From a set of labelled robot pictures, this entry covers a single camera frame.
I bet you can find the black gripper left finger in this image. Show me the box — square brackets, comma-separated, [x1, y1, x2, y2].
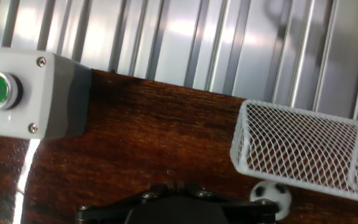
[75, 182, 177, 224]

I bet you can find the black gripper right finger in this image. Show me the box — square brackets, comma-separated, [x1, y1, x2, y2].
[176, 182, 276, 224]

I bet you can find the small black-white soccer ball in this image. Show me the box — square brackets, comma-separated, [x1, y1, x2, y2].
[249, 180, 293, 222]

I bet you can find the glossy brown wooden board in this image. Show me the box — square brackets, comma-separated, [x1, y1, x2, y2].
[0, 68, 358, 224]

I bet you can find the grey box green button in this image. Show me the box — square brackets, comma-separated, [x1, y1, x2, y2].
[0, 46, 93, 140]

